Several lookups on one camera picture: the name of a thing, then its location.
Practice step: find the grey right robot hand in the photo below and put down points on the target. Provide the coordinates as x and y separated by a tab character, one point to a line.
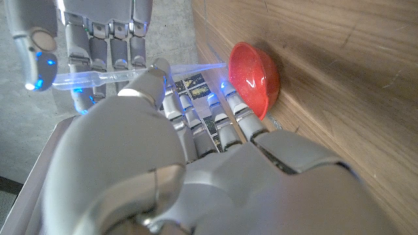
98	19

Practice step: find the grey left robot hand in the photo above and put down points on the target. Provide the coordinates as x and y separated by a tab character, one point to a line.
212	182

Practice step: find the clear plastic pipette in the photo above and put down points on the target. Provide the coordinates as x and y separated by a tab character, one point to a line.
107	76

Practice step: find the red bowl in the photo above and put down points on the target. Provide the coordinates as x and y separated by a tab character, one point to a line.
251	78

